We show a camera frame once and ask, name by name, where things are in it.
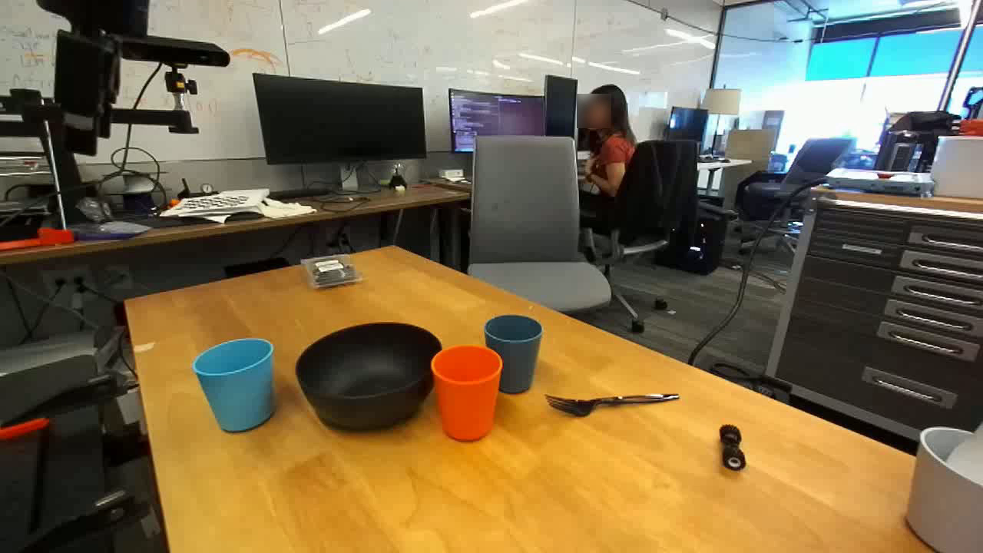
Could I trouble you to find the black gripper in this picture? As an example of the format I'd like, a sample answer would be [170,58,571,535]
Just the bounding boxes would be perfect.
[51,27,122,115]

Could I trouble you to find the light blue plastic cup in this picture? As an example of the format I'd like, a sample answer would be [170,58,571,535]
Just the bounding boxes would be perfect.
[190,334,280,437]

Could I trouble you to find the orange plastic cup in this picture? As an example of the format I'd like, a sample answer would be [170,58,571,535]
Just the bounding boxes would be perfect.
[430,343,506,447]

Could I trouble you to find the dark teal plastic cup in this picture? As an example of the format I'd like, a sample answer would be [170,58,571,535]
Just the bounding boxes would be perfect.
[481,313,546,398]

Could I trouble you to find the black bowl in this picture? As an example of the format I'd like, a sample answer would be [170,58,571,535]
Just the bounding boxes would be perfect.
[293,321,444,435]

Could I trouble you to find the black fork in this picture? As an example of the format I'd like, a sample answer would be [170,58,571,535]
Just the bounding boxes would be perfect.
[543,392,682,421]

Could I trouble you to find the red flat object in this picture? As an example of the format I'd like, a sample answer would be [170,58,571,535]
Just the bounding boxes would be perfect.
[0,224,76,254]

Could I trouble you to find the white paper pile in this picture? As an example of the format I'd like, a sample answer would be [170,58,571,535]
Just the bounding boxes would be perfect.
[159,187,319,227]

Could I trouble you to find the large black monitor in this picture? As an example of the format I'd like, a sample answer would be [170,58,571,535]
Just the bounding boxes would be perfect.
[253,72,430,196]

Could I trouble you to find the long wooden desk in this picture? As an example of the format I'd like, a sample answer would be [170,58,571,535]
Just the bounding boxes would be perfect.
[0,183,472,274]

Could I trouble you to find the monitor with purple screen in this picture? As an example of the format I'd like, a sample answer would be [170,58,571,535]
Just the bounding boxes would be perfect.
[444,87,551,161]

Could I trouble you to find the grey office chair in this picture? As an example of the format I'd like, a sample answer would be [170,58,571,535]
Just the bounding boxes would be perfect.
[467,136,613,317]

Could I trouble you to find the woman in red shirt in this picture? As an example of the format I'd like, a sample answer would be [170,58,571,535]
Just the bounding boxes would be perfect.
[577,84,638,235]

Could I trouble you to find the black office chair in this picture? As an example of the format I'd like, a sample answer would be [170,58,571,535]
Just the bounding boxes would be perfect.
[589,140,704,339]

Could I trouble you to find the lamp with white shade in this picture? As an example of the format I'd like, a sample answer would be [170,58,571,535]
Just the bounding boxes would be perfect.
[704,87,743,121]

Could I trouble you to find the dark blue office chair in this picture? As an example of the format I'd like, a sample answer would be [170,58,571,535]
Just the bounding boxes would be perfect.
[735,136,861,258]

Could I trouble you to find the grey laptop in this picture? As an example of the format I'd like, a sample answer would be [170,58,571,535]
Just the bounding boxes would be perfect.
[824,167,936,196]

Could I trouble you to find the grey drawer tool cabinet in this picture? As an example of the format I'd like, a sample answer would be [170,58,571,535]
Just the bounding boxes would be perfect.
[765,191,983,435]

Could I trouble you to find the white box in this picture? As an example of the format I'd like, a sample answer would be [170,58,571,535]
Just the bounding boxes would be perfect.
[929,131,983,200]

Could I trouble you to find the white plastic container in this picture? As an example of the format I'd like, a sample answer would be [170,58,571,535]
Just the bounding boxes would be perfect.
[902,424,983,553]

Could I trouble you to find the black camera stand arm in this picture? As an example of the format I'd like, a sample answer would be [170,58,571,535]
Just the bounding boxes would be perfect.
[0,66,201,235]

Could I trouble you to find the black camera bar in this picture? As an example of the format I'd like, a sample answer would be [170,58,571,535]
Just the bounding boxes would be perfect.
[118,30,233,72]

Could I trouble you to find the red handled tool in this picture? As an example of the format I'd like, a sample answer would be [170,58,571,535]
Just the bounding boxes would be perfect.
[0,414,51,447]

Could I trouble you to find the black floor cable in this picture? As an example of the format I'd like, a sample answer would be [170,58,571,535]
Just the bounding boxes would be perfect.
[686,183,818,370]

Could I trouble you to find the small black ring object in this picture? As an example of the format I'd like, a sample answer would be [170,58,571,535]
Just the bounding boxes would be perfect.
[715,421,748,473]

